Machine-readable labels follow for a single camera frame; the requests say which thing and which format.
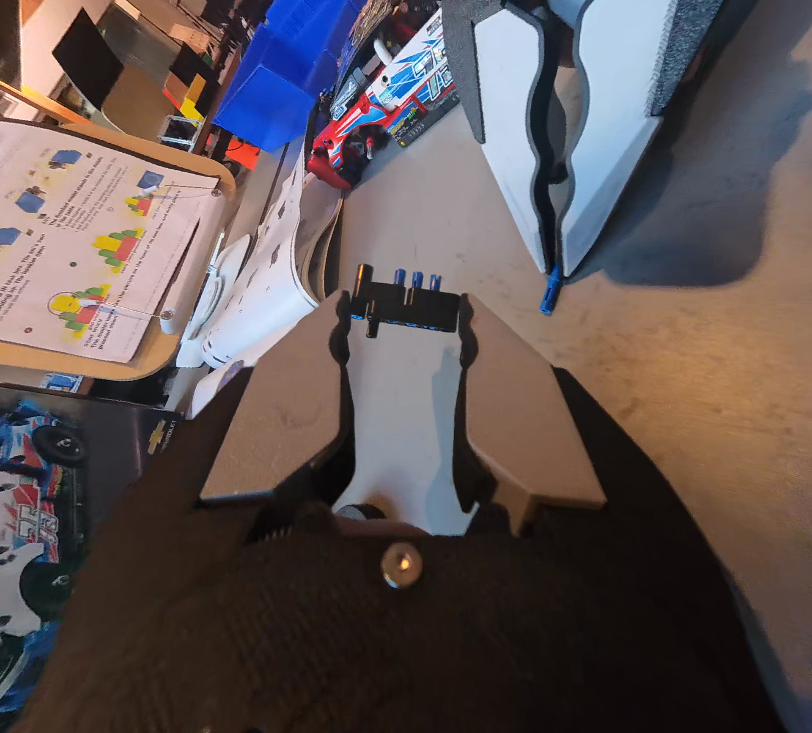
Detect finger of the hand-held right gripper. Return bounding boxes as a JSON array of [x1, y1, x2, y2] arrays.
[[557, 0, 692, 279], [472, 3, 562, 276]]

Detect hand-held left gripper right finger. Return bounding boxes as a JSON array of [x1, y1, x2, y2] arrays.
[[452, 292, 608, 537]]

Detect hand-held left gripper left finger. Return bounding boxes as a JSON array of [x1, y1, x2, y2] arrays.
[[198, 289, 357, 509]]

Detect single blue brick pin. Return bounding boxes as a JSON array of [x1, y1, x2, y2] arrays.
[[539, 264, 564, 315]]

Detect black brick assembly blue pins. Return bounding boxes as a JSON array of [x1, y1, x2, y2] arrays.
[[351, 263, 462, 341]]

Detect light grey desk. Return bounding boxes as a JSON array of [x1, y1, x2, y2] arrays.
[[190, 0, 812, 708]]

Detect open instruction book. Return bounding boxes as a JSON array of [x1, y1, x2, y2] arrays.
[[174, 140, 348, 407]]

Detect plywood board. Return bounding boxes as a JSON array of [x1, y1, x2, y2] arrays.
[[0, 117, 239, 383]]

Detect white tablet stand base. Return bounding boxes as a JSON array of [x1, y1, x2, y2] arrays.
[[176, 234, 256, 367]]

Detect black toy car box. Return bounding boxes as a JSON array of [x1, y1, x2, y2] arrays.
[[0, 383, 188, 699]]

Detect red toy race car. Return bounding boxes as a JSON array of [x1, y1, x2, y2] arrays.
[[307, 7, 461, 190]]

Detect printed instruction sheet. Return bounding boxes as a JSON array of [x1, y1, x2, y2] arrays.
[[0, 121, 221, 365]]

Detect black monitor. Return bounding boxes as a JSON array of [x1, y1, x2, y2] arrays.
[[51, 7, 126, 110]]

